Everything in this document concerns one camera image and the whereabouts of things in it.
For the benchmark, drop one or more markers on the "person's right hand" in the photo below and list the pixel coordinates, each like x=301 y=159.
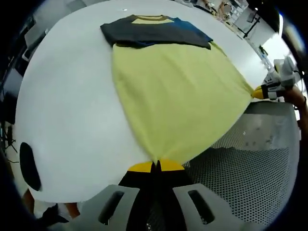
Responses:
x=294 y=97

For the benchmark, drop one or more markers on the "black monitor stand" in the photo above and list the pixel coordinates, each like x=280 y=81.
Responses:
x=251 y=24

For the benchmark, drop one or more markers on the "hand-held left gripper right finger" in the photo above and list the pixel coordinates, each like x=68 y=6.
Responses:
x=170 y=175

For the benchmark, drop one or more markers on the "yellow garment blue grey sleeves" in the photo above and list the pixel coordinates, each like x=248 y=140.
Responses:
x=173 y=96

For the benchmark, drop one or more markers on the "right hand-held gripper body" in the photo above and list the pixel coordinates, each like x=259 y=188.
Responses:
x=286 y=74

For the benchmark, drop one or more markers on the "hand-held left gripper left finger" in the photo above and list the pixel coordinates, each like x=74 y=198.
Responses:
x=142 y=178

